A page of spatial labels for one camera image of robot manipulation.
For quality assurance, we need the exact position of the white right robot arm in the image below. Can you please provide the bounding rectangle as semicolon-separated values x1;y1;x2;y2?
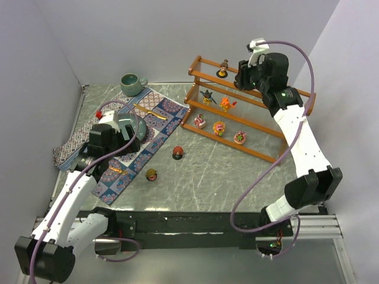
234;53;343;225

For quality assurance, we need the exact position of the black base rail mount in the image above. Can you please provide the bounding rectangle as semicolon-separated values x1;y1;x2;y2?
44;209;329;258

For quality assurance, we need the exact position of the orange fox figurine toy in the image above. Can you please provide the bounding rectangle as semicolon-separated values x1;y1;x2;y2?
219;97;237;112

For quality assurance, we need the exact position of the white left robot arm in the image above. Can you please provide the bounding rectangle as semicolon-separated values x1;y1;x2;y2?
14;122;141;283

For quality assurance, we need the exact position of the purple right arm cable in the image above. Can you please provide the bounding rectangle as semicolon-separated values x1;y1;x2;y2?
230;40;314;260

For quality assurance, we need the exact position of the orange wooden two-tier shelf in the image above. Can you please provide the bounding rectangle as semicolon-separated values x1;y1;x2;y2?
180;55;317;165

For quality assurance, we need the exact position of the red-haired figurine toy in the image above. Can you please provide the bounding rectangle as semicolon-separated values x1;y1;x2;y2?
172;146;184;160

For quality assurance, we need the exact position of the green ceramic mug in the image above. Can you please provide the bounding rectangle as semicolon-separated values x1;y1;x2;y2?
120;73;148;96

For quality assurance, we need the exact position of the patterned table runner cloth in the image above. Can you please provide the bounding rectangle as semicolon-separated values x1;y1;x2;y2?
53;86;190;206

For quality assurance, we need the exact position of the teal ceramic plate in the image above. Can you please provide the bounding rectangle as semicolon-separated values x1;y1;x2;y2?
118;112;147;141

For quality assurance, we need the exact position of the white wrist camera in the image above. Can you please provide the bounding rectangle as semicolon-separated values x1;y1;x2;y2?
96;110;121;133
247;38;269;67

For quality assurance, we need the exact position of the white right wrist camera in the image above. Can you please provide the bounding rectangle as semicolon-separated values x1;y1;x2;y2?
247;38;269;67

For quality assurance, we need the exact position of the pink bear clover toy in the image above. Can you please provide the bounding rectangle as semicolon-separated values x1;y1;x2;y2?
233;131;247;145

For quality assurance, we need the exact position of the brown-haired bun figurine toy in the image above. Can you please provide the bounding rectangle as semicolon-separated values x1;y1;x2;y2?
216;59;229;79

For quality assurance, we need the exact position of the strawberry cake toy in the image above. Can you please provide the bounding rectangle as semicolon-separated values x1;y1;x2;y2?
194;114;206;129

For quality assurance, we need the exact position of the gold butter knife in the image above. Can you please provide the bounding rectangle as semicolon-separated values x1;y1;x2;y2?
133;104;167;120

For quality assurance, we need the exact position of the gold fork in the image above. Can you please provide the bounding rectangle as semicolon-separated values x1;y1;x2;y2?
109;166;128;175

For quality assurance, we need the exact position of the olive-hat figurine toy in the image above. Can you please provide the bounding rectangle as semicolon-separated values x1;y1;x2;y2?
145;169;158;181

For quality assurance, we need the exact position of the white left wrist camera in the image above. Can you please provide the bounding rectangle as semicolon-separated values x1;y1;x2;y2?
96;110;121;133

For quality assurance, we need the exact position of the pink sunflower pig toy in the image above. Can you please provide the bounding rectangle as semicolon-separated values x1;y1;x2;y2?
213;121;225;137

